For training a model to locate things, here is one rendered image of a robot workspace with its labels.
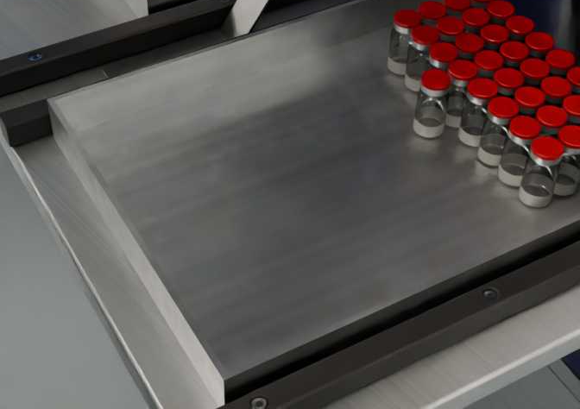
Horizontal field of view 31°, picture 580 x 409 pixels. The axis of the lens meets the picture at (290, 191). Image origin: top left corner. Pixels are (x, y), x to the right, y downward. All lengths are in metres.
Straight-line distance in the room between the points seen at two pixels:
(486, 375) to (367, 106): 0.24
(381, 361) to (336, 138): 0.20
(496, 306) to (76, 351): 1.18
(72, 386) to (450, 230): 1.09
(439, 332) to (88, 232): 0.23
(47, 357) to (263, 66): 1.02
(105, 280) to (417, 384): 0.20
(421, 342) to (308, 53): 0.29
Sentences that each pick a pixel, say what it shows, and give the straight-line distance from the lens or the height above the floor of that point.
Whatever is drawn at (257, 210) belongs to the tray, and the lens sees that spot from 0.69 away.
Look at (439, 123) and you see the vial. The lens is 0.75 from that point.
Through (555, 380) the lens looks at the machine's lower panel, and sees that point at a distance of 1.02.
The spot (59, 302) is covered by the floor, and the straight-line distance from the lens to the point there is 1.81.
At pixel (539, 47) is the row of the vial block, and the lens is 0.77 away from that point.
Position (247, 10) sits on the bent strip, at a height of 0.90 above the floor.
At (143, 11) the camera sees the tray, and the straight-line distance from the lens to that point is 0.84.
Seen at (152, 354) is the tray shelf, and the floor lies 0.88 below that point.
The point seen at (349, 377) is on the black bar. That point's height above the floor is 0.90.
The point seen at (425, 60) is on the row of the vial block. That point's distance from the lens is 0.77.
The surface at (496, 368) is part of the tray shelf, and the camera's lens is 0.63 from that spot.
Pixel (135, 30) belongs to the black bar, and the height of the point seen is 0.90.
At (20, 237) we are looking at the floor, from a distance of 1.92.
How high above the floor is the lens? 1.38
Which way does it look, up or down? 45 degrees down
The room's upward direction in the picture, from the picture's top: 2 degrees clockwise
